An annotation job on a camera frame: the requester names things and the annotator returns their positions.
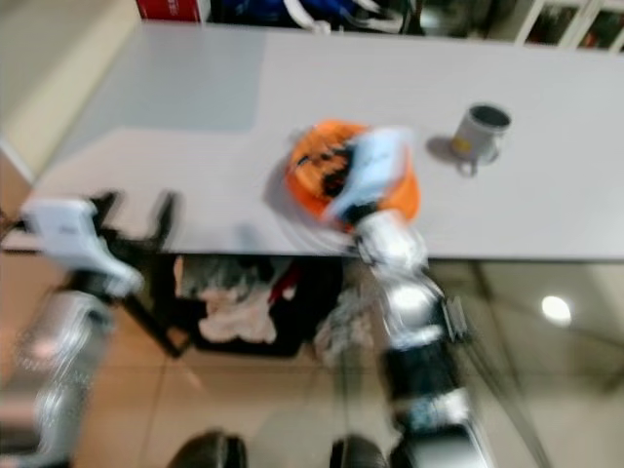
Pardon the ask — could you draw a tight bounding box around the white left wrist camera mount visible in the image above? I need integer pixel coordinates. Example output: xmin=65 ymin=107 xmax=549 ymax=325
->
xmin=21 ymin=198 xmax=144 ymax=298

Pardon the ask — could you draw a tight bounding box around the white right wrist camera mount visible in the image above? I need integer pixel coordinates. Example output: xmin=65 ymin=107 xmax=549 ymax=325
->
xmin=324 ymin=125 xmax=418 ymax=223

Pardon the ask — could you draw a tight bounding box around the white framed cabinet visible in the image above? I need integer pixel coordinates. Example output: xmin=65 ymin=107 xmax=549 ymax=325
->
xmin=512 ymin=0 xmax=624 ymax=52

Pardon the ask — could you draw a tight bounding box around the black left robot foot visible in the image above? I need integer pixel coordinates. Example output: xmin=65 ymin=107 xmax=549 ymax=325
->
xmin=167 ymin=429 xmax=249 ymax=468

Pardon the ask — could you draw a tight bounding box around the red box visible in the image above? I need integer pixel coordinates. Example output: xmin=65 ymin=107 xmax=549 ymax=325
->
xmin=134 ymin=0 xmax=205 ymax=23

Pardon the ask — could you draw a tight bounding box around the grey mug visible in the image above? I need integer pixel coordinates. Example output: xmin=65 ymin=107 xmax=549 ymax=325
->
xmin=450 ymin=102 xmax=514 ymax=177

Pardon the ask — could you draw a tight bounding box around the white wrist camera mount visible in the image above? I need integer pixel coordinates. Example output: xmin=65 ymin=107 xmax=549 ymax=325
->
xmin=324 ymin=125 xmax=418 ymax=223
xmin=21 ymin=198 xmax=144 ymax=298

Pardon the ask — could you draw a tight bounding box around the blue white chair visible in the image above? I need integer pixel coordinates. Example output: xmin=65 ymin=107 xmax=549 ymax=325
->
xmin=205 ymin=0 xmax=396 ymax=34

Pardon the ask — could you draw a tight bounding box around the black right robot foot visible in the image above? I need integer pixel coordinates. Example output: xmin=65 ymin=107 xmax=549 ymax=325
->
xmin=329 ymin=436 xmax=393 ymax=468

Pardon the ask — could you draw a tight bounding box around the black robot foot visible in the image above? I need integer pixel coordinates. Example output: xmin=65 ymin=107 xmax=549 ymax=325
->
xmin=329 ymin=436 xmax=393 ymax=468
xmin=167 ymin=429 xmax=249 ymax=468

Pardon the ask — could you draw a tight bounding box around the black storage bin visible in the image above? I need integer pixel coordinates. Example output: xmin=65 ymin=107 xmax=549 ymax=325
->
xmin=151 ymin=255 xmax=331 ymax=354

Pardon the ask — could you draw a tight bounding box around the orange plate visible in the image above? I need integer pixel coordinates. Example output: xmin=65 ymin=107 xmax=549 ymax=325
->
xmin=285 ymin=119 xmax=421 ymax=231

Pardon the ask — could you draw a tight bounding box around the cream crumpled cloth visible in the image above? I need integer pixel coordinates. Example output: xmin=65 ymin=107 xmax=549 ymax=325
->
xmin=193 ymin=281 xmax=280 ymax=346

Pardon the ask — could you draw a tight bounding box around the white printed plastic bag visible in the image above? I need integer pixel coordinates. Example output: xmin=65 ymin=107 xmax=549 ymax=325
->
xmin=314 ymin=281 xmax=375 ymax=370

